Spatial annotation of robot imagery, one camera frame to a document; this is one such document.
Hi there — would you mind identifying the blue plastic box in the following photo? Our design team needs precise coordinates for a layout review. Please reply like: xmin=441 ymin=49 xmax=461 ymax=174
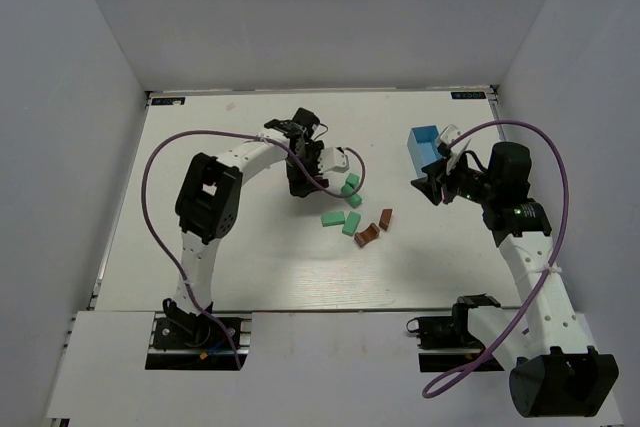
xmin=407 ymin=125 xmax=441 ymax=178

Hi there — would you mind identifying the green small block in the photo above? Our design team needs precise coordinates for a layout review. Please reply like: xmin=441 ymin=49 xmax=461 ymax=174
xmin=340 ymin=173 xmax=360 ymax=196

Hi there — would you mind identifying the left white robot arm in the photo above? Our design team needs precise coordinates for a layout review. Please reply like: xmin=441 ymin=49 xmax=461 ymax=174
xmin=163 ymin=108 xmax=329 ymax=347

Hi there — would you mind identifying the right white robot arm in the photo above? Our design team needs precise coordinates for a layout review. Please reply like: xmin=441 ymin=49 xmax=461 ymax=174
xmin=412 ymin=142 xmax=619 ymax=418

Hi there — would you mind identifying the green flat block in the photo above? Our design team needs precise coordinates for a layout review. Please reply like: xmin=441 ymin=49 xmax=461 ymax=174
xmin=321 ymin=211 xmax=345 ymax=227

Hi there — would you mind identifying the brown small block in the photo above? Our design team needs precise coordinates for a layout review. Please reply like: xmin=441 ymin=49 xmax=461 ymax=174
xmin=378 ymin=208 xmax=393 ymax=231

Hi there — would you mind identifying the green long block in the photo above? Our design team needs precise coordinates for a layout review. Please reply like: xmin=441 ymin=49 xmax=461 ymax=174
xmin=342 ymin=211 xmax=361 ymax=237

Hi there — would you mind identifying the brown arch block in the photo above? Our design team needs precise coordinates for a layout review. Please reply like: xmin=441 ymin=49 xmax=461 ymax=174
xmin=354 ymin=223 xmax=380 ymax=248

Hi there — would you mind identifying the right blue corner label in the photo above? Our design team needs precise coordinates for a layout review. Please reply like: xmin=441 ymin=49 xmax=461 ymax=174
xmin=451 ymin=91 xmax=486 ymax=100

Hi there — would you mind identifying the blue corner label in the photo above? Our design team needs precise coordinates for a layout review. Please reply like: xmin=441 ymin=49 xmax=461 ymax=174
xmin=151 ymin=97 xmax=186 ymax=106
xmin=451 ymin=91 xmax=486 ymax=100

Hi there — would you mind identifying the left blue corner label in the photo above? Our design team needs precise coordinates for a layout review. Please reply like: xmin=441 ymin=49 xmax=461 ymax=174
xmin=151 ymin=97 xmax=186 ymax=106

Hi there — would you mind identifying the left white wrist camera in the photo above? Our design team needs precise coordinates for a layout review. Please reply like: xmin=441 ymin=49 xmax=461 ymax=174
xmin=318 ymin=147 xmax=350 ymax=174

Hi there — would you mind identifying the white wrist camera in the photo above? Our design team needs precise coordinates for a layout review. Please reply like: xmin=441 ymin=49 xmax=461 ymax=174
xmin=435 ymin=124 xmax=470 ymax=174
xmin=318 ymin=147 xmax=350 ymax=174

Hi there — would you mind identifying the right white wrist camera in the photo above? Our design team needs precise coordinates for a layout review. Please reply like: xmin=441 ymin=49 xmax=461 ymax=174
xmin=435 ymin=124 xmax=470 ymax=174

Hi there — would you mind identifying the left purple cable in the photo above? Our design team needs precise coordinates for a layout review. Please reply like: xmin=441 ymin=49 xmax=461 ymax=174
xmin=140 ymin=129 xmax=366 ymax=369

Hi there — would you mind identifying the purple cable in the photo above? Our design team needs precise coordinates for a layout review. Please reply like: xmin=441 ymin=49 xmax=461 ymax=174
xmin=420 ymin=118 xmax=571 ymax=399
xmin=140 ymin=129 xmax=366 ymax=369

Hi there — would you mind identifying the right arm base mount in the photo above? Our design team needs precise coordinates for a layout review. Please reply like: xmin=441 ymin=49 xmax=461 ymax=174
xmin=405 ymin=315 xmax=484 ymax=373

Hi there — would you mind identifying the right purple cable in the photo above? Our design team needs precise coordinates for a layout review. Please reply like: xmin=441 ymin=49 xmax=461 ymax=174
xmin=420 ymin=118 xmax=571 ymax=399

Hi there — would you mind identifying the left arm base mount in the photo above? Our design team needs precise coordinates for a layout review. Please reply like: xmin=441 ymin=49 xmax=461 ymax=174
xmin=145 ymin=316 xmax=251 ymax=372

